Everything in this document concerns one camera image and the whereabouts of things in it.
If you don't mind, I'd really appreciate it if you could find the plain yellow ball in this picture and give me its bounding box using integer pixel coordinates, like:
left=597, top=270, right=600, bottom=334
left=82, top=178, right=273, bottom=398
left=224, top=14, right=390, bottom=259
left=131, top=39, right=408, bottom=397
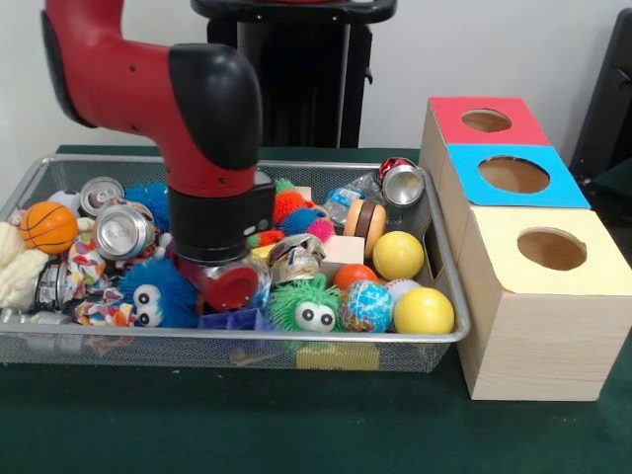
left=392, top=286, right=455, bottom=335

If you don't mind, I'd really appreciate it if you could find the crushed red drink can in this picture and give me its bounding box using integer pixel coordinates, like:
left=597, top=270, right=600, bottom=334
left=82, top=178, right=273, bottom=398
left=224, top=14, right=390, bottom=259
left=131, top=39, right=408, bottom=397
left=377, top=156, right=427, bottom=206

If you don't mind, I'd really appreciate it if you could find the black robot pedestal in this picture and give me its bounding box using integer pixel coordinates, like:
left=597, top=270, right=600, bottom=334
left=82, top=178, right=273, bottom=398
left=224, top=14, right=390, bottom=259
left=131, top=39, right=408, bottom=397
left=190, top=0, right=399, bottom=148

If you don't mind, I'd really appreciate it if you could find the dark green tablecloth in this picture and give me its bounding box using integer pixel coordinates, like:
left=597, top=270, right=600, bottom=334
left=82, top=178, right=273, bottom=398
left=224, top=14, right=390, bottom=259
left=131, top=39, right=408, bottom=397
left=0, top=143, right=632, bottom=474
left=590, top=160, right=632, bottom=218

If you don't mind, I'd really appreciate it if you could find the black upright panel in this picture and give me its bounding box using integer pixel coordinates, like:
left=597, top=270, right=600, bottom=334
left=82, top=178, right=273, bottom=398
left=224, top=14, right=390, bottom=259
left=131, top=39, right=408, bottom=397
left=570, top=7, right=632, bottom=174

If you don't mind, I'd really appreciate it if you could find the plain wooden cube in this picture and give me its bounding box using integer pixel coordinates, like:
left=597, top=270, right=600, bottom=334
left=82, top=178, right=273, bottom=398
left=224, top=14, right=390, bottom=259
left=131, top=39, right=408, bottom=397
left=320, top=235, right=366, bottom=272

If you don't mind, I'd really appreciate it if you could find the plain orange ball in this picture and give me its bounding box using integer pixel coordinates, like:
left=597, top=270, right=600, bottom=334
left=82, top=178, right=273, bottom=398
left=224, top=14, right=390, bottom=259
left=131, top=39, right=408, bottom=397
left=333, top=263, right=380, bottom=291

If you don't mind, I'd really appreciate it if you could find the white toy baseball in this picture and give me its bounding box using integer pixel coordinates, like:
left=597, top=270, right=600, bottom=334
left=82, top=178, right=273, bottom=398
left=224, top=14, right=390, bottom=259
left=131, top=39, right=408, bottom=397
left=383, top=278, right=422, bottom=303

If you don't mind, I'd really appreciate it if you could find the yellow ball with seam lines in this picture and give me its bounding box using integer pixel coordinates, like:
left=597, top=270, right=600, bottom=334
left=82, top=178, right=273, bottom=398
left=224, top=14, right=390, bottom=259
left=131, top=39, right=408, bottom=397
left=371, top=230, right=426, bottom=281

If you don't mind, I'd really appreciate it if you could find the silver wire mesh bin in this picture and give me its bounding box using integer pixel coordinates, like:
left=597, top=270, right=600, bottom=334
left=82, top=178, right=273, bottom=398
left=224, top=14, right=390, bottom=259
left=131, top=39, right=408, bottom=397
left=0, top=153, right=470, bottom=374

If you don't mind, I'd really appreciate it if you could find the wooden box with three holes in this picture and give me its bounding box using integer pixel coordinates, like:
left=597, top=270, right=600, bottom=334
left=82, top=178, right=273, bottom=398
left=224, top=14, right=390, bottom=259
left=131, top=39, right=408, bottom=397
left=418, top=96, right=632, bottom=402

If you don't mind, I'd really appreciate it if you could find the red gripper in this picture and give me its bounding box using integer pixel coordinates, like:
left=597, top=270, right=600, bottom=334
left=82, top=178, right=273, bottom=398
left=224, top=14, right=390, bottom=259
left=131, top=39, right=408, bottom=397
left=175, top=254, right=262, bottom=313

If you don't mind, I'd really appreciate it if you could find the orange toy basketball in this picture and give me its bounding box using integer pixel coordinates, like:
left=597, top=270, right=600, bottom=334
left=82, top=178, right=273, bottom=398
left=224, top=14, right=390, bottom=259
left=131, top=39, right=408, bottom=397
left=19, top=200, right=80, bottom=256

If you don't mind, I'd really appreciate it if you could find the toy hamburger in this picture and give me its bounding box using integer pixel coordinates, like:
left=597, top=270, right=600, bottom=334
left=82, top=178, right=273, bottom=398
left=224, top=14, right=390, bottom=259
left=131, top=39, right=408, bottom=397
left=343, top=197, right=387, bottom=259

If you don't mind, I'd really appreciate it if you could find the globe print ball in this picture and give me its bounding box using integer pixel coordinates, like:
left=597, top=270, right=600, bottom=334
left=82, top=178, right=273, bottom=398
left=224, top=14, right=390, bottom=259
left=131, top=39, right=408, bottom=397
left=339, top=279, right=395, bottom=334

